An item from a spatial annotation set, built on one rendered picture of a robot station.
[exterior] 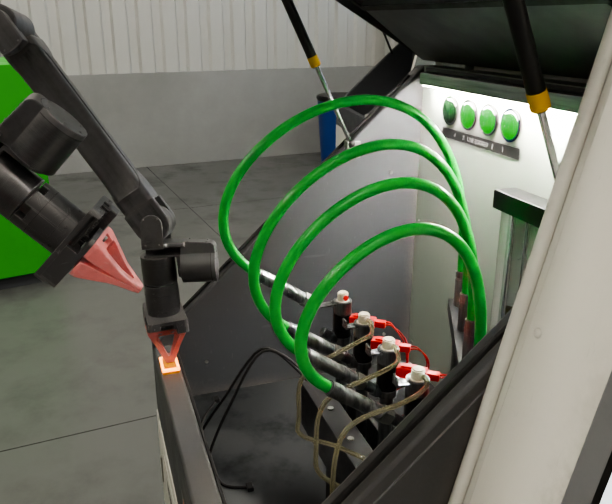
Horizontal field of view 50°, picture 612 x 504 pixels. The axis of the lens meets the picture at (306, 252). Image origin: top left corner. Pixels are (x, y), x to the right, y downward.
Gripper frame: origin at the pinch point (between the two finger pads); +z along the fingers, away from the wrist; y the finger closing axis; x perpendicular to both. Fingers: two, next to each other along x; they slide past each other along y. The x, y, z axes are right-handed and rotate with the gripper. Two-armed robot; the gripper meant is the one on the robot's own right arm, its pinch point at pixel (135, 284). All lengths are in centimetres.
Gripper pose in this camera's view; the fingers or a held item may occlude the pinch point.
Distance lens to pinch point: 78.1
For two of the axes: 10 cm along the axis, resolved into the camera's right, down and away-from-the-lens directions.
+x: -0.6, -3.3, 9.4
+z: 7.2, 6.3, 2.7
